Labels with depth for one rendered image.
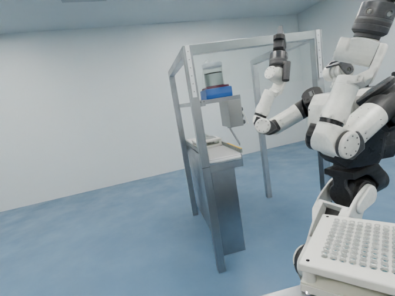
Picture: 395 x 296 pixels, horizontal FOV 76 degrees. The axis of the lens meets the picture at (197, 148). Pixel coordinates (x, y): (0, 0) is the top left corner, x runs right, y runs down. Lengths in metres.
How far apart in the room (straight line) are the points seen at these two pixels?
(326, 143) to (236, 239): 1.67
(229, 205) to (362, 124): 1.50
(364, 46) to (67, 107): 4.77
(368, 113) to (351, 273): 0.49
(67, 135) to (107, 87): 1.13
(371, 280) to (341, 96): 0.45
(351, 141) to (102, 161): 4.71
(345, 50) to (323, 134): 0.24
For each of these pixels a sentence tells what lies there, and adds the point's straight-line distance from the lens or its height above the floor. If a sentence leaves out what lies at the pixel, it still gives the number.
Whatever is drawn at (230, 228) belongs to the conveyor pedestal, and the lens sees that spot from 2.27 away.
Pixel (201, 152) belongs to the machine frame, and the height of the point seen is 0.97.
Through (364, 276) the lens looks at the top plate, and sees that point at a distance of 0.62.
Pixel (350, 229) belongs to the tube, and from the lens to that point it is 0.75.
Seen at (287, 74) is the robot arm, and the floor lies 1.38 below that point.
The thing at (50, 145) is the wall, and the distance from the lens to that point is 5.23.
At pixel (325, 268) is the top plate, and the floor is 0.95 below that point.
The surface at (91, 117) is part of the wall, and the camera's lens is 5.10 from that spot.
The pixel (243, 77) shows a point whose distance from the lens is 1.87.
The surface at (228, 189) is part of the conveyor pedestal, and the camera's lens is 2.14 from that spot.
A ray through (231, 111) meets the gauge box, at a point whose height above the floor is 1.21.
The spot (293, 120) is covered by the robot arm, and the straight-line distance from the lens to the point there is 1.34.
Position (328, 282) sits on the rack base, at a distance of 0.67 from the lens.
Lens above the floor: 1.32
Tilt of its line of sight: 10 degrees down
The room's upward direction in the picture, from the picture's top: 9 degrees counter-clockwise
